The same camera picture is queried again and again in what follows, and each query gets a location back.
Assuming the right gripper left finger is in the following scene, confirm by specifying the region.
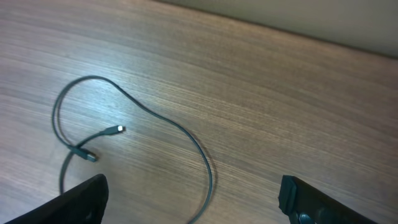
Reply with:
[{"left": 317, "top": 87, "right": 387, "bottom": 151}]
[{"left": 6, "top": 174, "right": 109, "bottom": 224}]

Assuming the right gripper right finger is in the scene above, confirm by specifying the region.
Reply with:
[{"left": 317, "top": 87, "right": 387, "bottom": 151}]
[{"left": 278, "top": 175, "right": 376, "bottom": 224}]

